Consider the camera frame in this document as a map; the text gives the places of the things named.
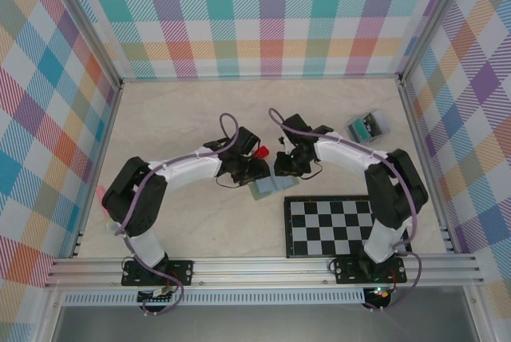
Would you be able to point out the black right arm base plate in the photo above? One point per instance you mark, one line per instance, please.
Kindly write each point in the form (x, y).
(345, 270)

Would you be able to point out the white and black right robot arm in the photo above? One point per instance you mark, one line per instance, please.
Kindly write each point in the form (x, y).
(395, 194)

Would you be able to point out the aluminium triple-slot frame rail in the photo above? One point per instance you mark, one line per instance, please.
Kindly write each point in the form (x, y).
(259, 268)

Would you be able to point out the small green circuit board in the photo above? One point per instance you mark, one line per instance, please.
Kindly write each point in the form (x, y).
(157, 293)

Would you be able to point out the green card holder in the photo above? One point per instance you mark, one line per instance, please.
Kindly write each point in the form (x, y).
(265, 189)

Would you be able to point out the dark patterned credit card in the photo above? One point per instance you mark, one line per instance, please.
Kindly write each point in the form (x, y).
(370, 124)

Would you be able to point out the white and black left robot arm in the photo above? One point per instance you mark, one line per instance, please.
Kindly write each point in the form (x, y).
(135, 202)

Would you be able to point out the round black LED board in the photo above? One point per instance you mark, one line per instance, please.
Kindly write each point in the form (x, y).
(381, 293)

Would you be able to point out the pink toy microphone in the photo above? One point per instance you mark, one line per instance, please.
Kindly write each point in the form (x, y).
(101, 198)

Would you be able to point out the thin aluminium frame rail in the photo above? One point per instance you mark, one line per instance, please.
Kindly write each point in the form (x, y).
(259, 77)

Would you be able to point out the aluminium frame post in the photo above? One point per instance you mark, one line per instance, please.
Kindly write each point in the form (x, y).
(85, 18)
(430, 18)

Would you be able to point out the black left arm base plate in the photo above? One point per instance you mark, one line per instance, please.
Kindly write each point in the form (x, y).
(181, 272)

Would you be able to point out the red plastic block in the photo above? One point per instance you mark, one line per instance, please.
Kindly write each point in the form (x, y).
(262, 152)

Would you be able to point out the black and white chessboard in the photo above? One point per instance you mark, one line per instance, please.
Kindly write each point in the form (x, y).
(331, 222)

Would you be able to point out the aluminium side rail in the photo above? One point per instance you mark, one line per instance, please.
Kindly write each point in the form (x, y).
(412, 118)
(96, 170)

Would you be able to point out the grey metal shelf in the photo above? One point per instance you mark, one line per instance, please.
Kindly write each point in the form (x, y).
(259, 324)

